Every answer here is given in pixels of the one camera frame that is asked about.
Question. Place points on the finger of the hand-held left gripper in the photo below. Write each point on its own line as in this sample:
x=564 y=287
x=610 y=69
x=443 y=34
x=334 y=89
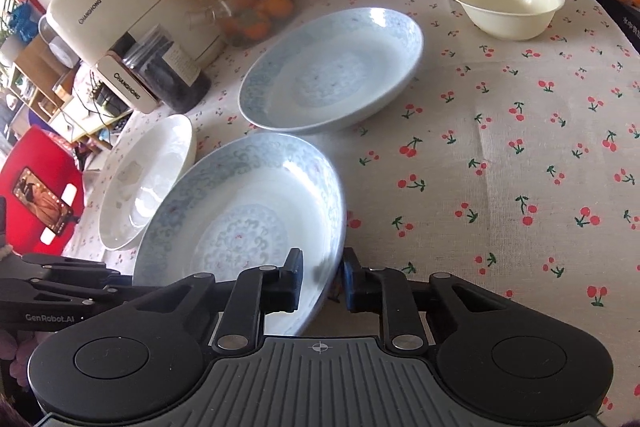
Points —
x=75 y=264
x=95 y=291

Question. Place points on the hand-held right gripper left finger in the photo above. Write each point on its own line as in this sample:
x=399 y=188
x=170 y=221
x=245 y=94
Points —
x=298 y=279

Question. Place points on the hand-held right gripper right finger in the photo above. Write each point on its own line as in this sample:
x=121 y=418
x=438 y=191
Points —
x=346 y=282

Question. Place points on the blue patterned plate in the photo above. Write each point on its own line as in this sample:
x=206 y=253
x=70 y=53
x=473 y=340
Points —
x=240 y=207
x=330 y=67

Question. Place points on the cream bowl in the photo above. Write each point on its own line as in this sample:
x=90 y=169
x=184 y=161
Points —
x=505 y=2

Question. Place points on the floral blanket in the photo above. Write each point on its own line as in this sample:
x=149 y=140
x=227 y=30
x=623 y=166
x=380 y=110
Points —
x=12 y=357

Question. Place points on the smartphone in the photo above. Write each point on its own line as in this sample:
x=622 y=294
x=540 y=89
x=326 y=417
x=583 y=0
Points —
x=42 y=202

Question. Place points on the white plate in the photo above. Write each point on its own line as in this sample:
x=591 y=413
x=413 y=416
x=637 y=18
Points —
x=140 y=177

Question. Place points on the red chair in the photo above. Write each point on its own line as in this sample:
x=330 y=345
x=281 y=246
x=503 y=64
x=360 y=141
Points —
x=30 y=147

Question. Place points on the wooden shelf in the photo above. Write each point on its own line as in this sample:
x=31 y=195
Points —
x=40 y=72

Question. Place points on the cherry print tablecloth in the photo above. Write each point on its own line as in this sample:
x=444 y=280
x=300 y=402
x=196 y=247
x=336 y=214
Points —
x=500 y=157

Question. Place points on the clear canister dark contents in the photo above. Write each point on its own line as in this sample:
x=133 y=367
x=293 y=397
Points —
x=175 y=77

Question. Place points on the glass jar of small oranges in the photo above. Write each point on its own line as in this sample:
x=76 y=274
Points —
x=250 y=12

